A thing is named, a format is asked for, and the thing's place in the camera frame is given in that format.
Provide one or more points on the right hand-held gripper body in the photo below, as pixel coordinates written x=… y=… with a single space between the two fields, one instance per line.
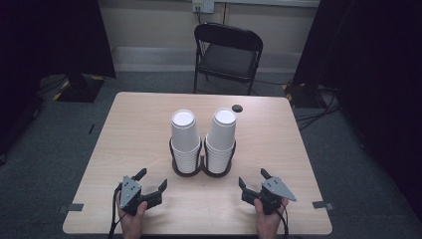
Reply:
x=273 y=192

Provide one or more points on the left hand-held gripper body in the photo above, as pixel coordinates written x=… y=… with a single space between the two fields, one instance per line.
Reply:
x=130 y=194

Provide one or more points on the black double cup holder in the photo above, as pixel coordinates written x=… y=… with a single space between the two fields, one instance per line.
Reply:
x=201 y=166

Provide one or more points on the single white paper cup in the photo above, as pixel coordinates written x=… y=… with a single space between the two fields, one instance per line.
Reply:
x=223 y=129

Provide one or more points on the person's left hand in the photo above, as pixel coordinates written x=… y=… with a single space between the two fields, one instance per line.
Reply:
x=132 y=222

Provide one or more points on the person's right hand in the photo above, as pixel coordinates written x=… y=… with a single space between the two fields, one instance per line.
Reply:
x=268 y=224

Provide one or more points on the grey tape strip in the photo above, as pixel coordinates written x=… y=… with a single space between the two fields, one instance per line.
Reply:
x=71 y=207
x=322 y=205

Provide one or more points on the black table grommet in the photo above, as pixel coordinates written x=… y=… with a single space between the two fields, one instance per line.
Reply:
x=237 y=108

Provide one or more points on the black stand base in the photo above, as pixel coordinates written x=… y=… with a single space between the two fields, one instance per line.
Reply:
x=300 y=96
x=79 y=89

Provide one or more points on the black folding chair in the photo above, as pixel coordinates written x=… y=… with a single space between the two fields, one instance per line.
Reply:
x=227 y=59

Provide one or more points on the black curtain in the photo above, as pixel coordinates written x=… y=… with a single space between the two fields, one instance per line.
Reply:
x=371 y=66
x=49 y=40

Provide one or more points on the white wall socket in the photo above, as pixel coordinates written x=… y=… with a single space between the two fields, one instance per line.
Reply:
x=203 y=5

